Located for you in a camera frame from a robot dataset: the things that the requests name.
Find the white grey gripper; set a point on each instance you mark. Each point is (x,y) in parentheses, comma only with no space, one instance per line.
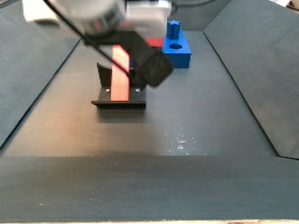
(101,16)

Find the long red rectangular block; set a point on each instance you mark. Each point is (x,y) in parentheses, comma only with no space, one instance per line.
(119,79)

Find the black curved fixture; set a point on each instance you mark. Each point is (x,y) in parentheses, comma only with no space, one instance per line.
(137,101)

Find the dark blue star block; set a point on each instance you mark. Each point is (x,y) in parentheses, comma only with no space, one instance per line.
(173,29)

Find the blue shape sorter board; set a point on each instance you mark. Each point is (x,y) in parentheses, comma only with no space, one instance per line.
(178,51)

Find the red white-topped triangular block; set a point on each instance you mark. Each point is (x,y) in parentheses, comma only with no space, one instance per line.
(157,42)

